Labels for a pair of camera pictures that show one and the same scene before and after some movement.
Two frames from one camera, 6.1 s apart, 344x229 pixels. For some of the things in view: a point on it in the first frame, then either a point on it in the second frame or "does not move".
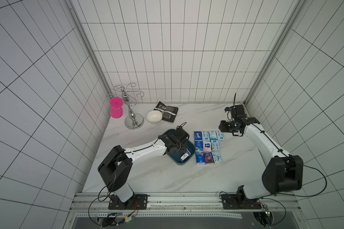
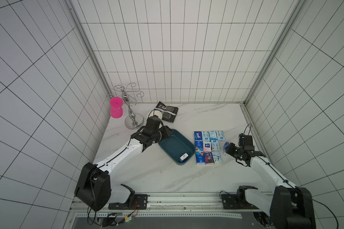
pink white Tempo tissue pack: (207, 146) does not move
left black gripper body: (181, 147) to (160, 134)
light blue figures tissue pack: (215, 145) does not move
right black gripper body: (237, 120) to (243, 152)
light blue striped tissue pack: (216, 156) does not move
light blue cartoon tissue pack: (213, 135) does not move
